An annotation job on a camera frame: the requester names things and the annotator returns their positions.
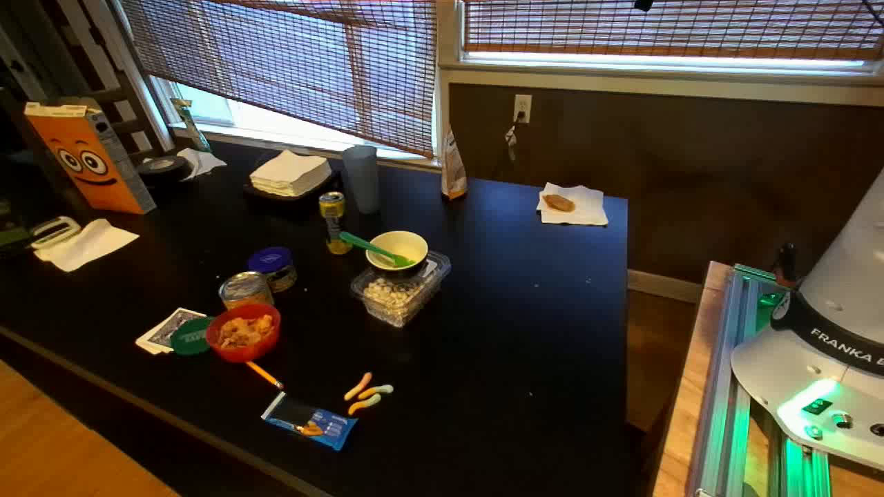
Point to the teal orange gummy worm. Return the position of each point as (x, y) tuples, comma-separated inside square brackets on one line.
[(363, 405)]

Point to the jar with blue lid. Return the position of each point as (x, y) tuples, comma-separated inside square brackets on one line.
[(273, 266)]

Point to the orange pencil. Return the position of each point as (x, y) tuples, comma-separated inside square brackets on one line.
[(263, 375)]

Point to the flat white paper napkin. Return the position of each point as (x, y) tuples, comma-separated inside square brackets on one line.
[(88, 245)]

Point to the grey plastic cup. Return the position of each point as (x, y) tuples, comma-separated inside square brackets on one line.
[(361, 180)]

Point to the black round dish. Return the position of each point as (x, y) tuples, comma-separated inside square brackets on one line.
[(161, 166)]

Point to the green orange gummy worm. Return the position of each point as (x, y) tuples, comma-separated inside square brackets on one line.
[(376, 390)]

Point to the crumpled white paper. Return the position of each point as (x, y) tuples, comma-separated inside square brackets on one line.
[(201, 161)]

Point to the white napkin under cookie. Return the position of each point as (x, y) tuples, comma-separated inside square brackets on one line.
[(577, 209)]

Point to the orange pink gummy worm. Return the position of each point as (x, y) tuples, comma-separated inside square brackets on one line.
[(357, 386)]

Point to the brown cookie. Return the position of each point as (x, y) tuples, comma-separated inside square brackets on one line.
[(559, 204)]

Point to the narrow bamboo window blind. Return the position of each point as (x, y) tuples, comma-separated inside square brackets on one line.
[(672, 24)]

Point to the small white plastic device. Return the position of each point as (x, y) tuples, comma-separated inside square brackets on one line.
[(55, 227)]

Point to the white slatted wooden frame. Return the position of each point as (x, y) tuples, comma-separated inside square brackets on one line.
[(100, 56)]

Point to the white foam takeout box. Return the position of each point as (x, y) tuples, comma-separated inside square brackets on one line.
[(291, 173)]

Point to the clear plastic container with nuts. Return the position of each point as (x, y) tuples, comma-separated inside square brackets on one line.
[(403, 295)]

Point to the green round lid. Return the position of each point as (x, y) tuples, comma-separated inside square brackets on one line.
[(187, 339)]

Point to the open glass jar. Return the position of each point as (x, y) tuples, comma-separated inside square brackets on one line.
[(244, 291)]

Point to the red bowl with cereal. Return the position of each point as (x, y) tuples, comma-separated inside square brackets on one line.
[(244, 333)]

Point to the blue snack packet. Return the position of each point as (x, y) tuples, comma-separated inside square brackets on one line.
[(307, 420)]

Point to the wide bamboo window blind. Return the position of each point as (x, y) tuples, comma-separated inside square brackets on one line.
[(293, 56)]

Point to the white bowl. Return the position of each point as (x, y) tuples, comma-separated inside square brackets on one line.
[(404, 245)]

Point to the green plastic spoon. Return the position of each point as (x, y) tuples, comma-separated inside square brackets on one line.
[(374, 249)]

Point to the white wall outlet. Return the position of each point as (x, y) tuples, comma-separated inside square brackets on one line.
[(524, 108)]

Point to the orange cereal box with face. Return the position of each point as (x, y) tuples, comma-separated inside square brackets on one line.
[(88, 161)]

